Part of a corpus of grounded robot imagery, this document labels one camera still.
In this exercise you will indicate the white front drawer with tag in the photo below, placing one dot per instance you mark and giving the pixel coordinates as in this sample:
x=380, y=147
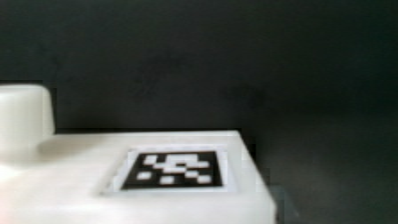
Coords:
x=124, y=178

